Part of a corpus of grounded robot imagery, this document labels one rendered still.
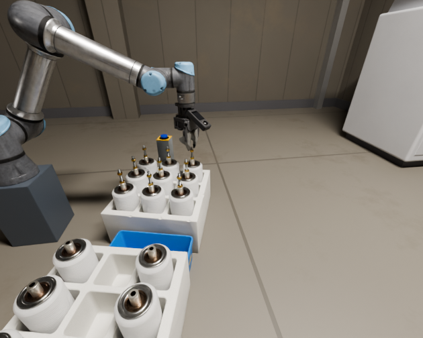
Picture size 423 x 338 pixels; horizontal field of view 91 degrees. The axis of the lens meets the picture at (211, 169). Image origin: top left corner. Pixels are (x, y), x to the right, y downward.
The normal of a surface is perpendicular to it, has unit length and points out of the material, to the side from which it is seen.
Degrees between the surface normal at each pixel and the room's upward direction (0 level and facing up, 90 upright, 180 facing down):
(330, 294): 0
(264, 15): 90
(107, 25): 90
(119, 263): 90
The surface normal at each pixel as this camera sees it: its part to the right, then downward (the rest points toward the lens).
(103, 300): -0.08, 0.50
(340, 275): 0.00, -0.87
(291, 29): 0.15, 0.49
